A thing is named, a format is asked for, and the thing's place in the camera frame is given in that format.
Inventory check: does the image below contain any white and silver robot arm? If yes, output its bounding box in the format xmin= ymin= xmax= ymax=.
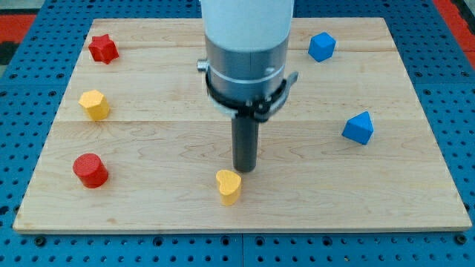
xmin=197 ymin=0 xmax=298 ymax=122

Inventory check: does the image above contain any wooden board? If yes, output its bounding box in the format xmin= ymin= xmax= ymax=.
xmin=13 ymin=18 xmax=472 ymax=234

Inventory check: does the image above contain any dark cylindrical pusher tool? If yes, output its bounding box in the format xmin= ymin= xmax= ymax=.
xmin=232 ymin=116 xmax=259 ymax=173

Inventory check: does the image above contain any yellow heart block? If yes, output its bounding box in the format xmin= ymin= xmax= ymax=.
xmin=216 ymin=170 xmax=242 ymax=206

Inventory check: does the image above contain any blue cube block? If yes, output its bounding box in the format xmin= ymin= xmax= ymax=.
xmin=308 ymin=32 xmax=336 ymax=62

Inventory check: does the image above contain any yellow hexagon block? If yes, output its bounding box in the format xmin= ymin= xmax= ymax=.
xmin=79 ymin=90 xmax=110 ymax=121

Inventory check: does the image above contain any red cylinder block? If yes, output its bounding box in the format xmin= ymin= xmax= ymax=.
xmin=73 ymin=154 xmax=108 ymax=188

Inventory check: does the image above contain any red star block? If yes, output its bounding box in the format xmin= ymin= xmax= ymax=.
xmin=88 ymin=34 xmax=119 ymax=65

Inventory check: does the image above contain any blue perforated table plate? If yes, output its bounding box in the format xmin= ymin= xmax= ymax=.
xmin=1 ymin=0 xmax=474 ymax=266

